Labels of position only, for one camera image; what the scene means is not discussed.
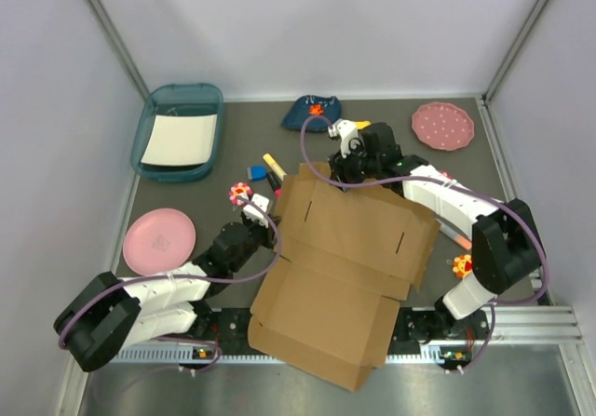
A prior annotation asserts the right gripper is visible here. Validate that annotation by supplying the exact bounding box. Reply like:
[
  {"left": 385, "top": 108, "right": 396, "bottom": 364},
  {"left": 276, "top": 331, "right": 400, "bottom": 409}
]
[{"left": 328, "top": 139, "right": 381, "bottom": 193}]

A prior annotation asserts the brown cardboard box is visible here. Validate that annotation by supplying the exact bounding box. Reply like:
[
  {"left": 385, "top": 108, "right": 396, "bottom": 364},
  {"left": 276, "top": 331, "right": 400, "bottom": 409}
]
[{"left": 251, "top": 163, "right": 439, "bottom": 391}]

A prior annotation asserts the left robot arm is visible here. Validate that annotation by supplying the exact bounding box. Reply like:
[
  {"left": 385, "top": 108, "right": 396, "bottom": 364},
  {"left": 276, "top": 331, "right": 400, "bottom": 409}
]
[{"left": 53, "top": 215, "right": 281, "bottom": 372}]

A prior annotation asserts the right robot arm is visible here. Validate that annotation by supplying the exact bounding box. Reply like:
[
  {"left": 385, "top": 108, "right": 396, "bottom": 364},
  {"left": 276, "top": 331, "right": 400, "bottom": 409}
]
[{"left": 328, "top": 120, "right": 546, "bottom": 338}]

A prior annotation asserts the yellow bone sponge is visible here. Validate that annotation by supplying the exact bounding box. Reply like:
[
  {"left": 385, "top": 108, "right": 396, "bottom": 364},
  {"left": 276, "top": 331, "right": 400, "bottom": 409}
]
[{"left": 353, "top": 120, "right": 371, "bottom": 130}]

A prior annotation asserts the pink flower charm left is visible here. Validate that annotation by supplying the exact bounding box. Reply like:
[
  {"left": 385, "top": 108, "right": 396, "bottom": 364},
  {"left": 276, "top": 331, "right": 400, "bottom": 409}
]
[{"left": 228, "top": 181, "right": 253, "bottom": 210}]

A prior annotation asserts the pink flower charm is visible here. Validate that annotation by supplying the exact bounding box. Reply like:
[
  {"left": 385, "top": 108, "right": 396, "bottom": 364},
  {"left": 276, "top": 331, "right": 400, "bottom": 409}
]
[
  {"left": 452, "top": 254, "right": 472, "bottom": 279},
  {"left": 228, "top": 181, "right": 253, "bottom": 210}
]

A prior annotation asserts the yellow pink marker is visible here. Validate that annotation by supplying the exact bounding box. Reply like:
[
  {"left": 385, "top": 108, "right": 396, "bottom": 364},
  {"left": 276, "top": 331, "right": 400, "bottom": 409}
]
[{"left": 263, "top": 154, "right": 286, "bottom": 197}]

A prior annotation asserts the blue small eraser block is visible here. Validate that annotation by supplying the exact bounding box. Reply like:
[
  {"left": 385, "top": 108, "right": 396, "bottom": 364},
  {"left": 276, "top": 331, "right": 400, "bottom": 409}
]
[{"left": 247, "top": 166, "right": 267, "bottom": 181}]

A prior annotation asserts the dark blue fish dish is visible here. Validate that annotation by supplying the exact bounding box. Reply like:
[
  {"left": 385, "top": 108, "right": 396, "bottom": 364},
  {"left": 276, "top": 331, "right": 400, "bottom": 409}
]
[{"left": 281, "top": 95, "right": 343, "bottom": 130}]

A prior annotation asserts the pink dotted plate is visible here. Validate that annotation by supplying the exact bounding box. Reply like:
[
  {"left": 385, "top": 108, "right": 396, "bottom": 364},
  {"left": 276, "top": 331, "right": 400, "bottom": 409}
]
[{"left": 412, "top": 101, "right": 475, "bottom": 152}]

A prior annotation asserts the plain pink plate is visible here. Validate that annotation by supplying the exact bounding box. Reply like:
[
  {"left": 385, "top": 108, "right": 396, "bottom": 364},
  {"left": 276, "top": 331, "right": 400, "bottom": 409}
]
[{"left": 122, "top": 208, "right": 196, "bottom": 275}]

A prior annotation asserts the orange grey marker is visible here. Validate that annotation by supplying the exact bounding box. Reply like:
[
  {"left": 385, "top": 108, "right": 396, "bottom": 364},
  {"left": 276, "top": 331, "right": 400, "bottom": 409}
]
[{"left": 439, "top": 221, "right": 472, "bottom": 251}]

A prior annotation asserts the white paper sheet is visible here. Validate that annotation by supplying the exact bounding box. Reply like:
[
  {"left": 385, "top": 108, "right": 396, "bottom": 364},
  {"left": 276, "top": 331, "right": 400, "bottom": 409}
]
[{"left": 141, "top": 114, "right": 218, "bottom": 167}]

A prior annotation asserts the pink flower charm right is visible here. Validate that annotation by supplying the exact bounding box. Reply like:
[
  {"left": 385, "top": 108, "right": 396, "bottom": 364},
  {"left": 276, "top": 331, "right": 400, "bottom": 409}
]
[{"left": 452, "top": 254, "right": 472, "bottom": 279}]

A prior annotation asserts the teal plastic bin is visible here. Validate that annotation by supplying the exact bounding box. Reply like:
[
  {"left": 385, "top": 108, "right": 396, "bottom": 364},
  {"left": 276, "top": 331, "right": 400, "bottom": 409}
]
[{"left": 130, "top": 83, "right": 224, "bottom": 183}]

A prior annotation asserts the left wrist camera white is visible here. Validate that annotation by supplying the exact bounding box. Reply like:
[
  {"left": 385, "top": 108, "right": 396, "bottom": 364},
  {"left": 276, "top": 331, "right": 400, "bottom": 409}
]
[{"left": 242, "top": 194, "right": 270, "bottom": 228}]

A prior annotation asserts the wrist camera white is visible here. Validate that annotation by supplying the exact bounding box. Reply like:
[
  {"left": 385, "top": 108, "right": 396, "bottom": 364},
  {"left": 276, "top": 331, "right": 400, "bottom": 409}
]
[
  {"left": 242, "top": 194, "right": 270, "bottom": 228},
  {"left": 328, "top": 119, "right": 363, "bottom": 158}
]

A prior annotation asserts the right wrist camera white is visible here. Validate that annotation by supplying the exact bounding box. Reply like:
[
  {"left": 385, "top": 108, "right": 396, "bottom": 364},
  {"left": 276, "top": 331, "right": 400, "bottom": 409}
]
[{"left": 328, "top": 119, "right": 363, "bottom": 158}]

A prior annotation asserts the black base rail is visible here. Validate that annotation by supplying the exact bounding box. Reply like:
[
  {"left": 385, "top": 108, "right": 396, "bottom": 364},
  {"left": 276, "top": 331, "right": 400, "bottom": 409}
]
[{"left": 157, "top": 306, "right": 495, "bottom": 356}]

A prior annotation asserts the aluminium frame profile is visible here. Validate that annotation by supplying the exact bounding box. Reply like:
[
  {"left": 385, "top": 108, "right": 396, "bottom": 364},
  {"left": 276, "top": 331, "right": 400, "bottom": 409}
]
[{"left": 111, "top": 305, "right": 582, "bottom": 367}]

